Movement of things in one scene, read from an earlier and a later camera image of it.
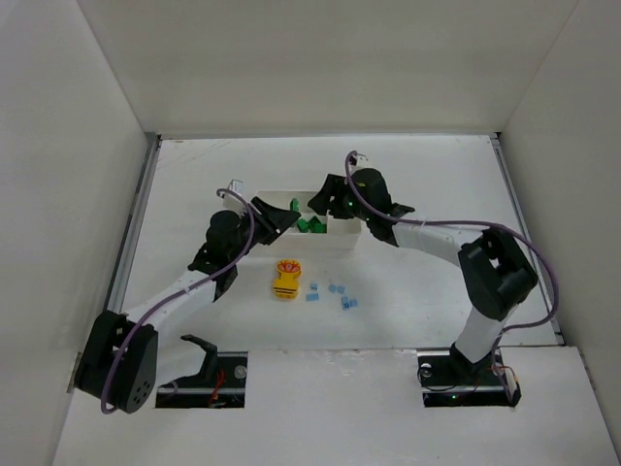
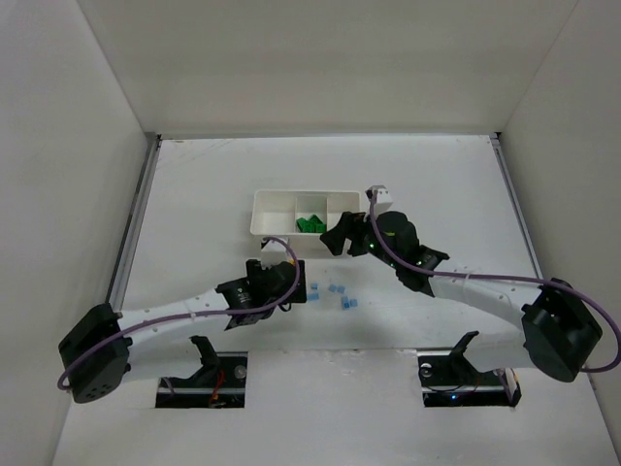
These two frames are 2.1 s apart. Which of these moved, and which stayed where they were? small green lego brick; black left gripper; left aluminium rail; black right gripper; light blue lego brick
Moved: black right gripper; black left gripper
Stayed: light blue lego brick; left aluminium rail; small green lego brick
